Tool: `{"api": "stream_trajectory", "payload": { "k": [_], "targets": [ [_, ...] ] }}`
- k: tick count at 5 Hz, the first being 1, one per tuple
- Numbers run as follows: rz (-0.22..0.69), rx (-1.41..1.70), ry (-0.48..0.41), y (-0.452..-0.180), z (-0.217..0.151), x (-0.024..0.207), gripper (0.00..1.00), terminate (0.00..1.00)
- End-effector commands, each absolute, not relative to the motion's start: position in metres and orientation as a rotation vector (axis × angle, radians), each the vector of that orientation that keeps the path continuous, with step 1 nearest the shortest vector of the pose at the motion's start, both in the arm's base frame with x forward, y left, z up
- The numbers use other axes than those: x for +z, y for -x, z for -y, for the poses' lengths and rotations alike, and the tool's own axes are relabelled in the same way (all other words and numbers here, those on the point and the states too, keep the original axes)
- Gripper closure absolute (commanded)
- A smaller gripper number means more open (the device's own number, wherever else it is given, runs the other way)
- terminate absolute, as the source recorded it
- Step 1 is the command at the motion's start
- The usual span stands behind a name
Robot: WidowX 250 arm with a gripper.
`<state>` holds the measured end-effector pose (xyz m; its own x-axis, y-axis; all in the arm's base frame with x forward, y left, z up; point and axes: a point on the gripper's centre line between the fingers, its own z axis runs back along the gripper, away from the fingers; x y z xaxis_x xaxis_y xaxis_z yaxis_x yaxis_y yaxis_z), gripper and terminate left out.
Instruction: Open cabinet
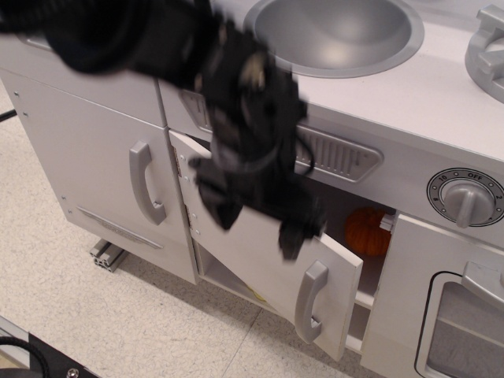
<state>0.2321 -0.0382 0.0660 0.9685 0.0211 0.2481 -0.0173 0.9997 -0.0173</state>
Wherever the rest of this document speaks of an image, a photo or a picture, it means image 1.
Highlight grey stove burner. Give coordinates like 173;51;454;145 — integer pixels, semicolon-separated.
465;5;503;102

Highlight white cabinet door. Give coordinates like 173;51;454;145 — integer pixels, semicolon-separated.
169;131;363;360

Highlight grey timer knob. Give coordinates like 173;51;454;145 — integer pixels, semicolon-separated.
427;168;503;228

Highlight grey fridge door handle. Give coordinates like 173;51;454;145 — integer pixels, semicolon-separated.
128;140;166;225

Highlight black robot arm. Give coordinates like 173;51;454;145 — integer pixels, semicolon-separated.
1;1;326;261

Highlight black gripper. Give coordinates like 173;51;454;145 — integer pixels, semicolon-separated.
189;157;326;261

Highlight white fridge door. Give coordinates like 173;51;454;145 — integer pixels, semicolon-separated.
1;72;198;283

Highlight yellow plastic plate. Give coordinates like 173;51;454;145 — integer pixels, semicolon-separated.
252;291;266;302

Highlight aluminium extrusion bar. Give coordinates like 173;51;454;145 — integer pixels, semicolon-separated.
90;239;128;272

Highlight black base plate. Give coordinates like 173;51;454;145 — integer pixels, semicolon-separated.
28;333;98;378

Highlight grey cabinet door handle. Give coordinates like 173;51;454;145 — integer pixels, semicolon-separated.
294;260;328;343

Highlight silver sink bowl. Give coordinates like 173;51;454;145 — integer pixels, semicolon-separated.
244;0;424;79

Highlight grey vent grille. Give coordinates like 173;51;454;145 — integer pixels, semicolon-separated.
180;91;384;183

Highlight white toy kitchen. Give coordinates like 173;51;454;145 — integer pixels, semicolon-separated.
1;1;503;377

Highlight orange toy pumpkin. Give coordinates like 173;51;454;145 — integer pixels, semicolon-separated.
344;207;391;257

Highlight white oven door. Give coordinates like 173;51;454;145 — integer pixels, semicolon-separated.
414;272;503;377

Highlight silver fridge emblem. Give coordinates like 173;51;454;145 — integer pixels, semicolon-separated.
76;206;163;250

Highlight grey oven handle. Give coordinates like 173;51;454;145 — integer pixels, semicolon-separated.
461;261;503;309

